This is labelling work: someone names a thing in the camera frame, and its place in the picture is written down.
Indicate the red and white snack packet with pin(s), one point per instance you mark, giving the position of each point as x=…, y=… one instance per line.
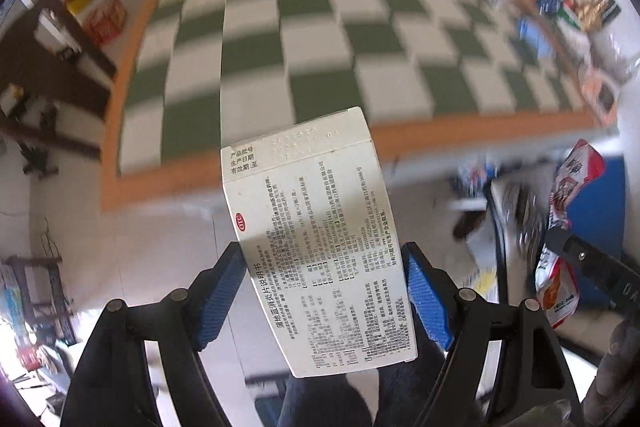
x=575, y=167

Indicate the white printed plastic bag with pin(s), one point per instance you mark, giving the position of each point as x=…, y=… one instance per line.
x=482, y=284

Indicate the white medicine box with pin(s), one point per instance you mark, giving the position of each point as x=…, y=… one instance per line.
x=310, y=232

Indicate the black slipper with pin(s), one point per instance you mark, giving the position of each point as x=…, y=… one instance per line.
x=470, y=224

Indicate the blue printed carton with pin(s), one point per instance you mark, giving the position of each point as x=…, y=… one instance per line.
x=475, y=179

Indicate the red cardboard box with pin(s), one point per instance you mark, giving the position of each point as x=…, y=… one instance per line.
x=105, y=19

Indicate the orange snack packet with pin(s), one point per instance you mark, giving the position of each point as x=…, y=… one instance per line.
x=597, y=92

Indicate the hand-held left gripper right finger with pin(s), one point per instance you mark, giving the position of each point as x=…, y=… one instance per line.
x=427, y=302

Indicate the person's dark trousers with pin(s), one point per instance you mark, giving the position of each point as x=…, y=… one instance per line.
x=325, y=397

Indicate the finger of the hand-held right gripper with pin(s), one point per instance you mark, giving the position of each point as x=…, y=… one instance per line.
x=595, y=264

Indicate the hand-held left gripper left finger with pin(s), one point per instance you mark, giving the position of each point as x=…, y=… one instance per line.
x=220, y=294

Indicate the blue seat cushion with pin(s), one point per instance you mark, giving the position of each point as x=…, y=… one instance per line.
x=607, y=207

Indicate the yellow container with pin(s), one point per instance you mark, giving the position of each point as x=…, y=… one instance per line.
x=77, y=1

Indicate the small dark wooden stool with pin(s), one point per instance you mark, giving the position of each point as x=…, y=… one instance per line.
x=40, y=277

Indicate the green and white checkered mat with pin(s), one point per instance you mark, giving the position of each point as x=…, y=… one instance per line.
x=300, y=57

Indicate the white chair with black edge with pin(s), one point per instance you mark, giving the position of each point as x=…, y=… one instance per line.
x=500, y=247

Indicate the dark wooden chair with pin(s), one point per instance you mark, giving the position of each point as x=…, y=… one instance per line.
x=60, y=72

